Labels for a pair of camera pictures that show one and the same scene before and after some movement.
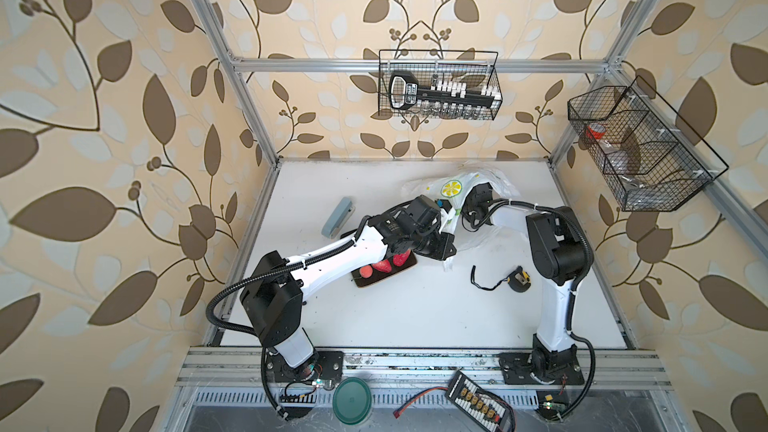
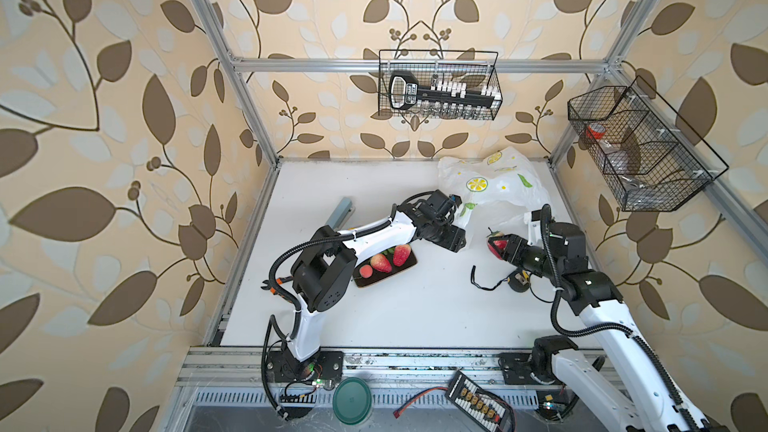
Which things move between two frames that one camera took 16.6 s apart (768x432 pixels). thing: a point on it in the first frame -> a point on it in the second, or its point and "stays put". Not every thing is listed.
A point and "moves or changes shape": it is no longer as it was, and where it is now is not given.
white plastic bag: [449, 191] moves or changes shape
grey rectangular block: [338, 218] stays put
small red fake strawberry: [383, 265] stays put
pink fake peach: [366, 271] stays put
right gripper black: [467, 216] -> [515, 245]
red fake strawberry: [400, 258] stays put
